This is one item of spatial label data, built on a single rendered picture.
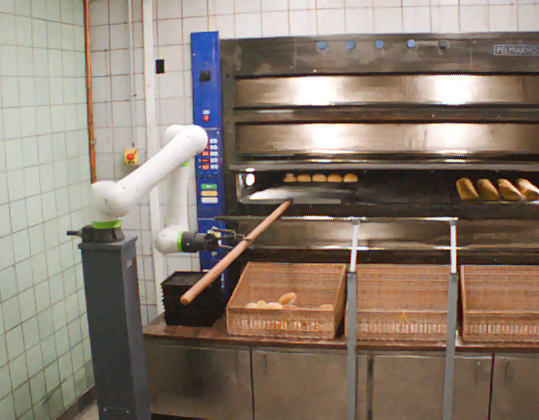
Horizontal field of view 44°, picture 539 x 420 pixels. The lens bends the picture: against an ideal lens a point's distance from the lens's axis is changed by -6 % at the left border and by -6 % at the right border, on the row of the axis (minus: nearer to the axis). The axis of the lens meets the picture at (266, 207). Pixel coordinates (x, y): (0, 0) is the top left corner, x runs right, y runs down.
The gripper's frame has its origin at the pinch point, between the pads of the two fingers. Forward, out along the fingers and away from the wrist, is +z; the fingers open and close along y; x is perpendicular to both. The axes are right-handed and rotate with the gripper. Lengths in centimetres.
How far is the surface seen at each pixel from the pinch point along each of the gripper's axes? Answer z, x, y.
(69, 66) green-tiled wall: -122, -78, -82
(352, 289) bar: 39, -42, 30
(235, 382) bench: -21, -47, 84
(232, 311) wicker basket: -22, -52, 47
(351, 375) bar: 39, -42, 74
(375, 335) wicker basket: 50, -53, 57
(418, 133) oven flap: 68, -104, -39
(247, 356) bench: -14, -47, 69
